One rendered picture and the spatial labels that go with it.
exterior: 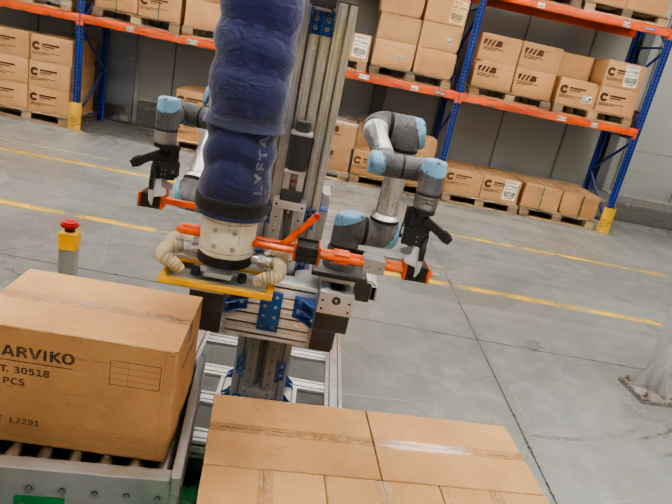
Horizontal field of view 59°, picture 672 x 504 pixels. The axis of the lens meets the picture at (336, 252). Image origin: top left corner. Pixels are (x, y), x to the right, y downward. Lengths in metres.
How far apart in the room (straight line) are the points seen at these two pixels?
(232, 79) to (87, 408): 1.07
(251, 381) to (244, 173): 1.28
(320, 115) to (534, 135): 8.57
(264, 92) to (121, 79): 9.09
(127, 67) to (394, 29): 4.42
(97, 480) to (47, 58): 8.27
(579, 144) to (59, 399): 9.99
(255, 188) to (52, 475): 1.00
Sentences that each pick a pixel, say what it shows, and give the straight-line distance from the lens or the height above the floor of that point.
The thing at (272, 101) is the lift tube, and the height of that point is 1.69.
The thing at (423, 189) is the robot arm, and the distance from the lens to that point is 1.82.
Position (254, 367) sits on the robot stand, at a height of 0.47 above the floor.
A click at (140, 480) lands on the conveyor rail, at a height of 0.59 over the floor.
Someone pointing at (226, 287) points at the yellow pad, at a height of 1.15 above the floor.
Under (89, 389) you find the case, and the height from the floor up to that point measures 0.78.
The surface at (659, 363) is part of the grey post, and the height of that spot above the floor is 0.26.
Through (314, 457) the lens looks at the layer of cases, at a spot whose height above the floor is 0.54.
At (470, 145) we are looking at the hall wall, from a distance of 10.55.
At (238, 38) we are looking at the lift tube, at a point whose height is 1.84.
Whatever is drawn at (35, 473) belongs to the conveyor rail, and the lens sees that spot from 1.99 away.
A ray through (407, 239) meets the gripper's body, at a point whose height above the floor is 1.36.
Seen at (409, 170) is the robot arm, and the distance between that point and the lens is 1.89.
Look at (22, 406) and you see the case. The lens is 2.07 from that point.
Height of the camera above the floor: 1.87
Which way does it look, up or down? 19 degrees down
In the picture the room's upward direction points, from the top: 12 degrees clockwise
